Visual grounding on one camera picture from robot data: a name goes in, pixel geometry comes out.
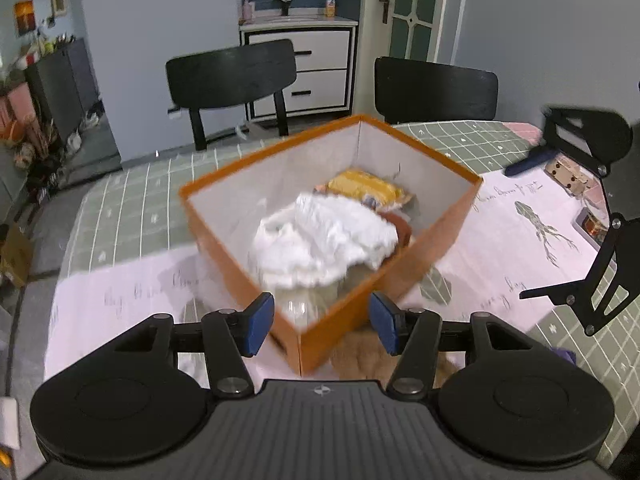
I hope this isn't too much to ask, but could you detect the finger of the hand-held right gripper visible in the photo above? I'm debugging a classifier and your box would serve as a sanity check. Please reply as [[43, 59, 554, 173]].
[[504, 106, 611, 177], [520, 214, 633, 337]]

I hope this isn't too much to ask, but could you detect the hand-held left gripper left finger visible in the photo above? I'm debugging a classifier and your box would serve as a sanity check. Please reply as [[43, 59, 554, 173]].
[[114, 292, 275, 397]]

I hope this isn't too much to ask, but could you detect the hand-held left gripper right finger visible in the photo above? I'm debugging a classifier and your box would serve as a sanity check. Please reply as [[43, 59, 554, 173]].
[[369, 292, 531, 396]]

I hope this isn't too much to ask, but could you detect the orange cardboard box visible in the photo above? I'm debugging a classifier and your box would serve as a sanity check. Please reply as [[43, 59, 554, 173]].
[[179, 113, 485, 377]]

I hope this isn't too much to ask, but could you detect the white cloth mitt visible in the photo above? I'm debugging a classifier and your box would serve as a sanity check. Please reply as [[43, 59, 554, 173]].
[[294, 192, 399, 269]]

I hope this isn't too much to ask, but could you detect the yellow snack packet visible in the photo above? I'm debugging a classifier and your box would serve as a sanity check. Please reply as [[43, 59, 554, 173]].
[[314, 167, 417, 212]]

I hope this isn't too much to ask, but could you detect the small wooden box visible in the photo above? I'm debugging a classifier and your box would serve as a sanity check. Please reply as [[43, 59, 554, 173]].
[[544, 156, 592, 196]]

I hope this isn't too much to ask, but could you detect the white printed placemat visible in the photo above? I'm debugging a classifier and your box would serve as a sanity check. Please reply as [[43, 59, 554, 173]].
[[397, 164, 613, 332], [44, 246, 302, 378]]

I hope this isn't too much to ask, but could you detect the purple tissue pack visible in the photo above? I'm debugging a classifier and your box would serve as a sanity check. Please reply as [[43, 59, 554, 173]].
[[549, 344, 577, 367]]

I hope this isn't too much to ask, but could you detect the black chair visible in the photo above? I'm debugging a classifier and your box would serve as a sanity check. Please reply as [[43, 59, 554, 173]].
[[374, 56, 499, 126], [165, 38, 298, 152]]

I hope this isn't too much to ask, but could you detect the white glazed door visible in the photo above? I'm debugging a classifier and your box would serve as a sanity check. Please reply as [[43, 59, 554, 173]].
[[382, 0, 452, 62]]

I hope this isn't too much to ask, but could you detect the white drawer cabinet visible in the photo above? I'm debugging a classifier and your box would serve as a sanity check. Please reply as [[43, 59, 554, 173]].
[[238, 16, 359, 122]]

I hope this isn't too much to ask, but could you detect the rack of balls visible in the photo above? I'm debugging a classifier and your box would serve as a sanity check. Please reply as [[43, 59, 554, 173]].
[[0, 80, 53, 173]]

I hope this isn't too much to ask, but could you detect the dark sideboard cabinet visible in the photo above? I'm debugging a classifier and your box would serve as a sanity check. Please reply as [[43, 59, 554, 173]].
[[24, 37, 99, 132]]

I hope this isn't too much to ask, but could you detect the orange framed picture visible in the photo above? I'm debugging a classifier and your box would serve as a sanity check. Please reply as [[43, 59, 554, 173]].
[[13, 0, 35, 37]]

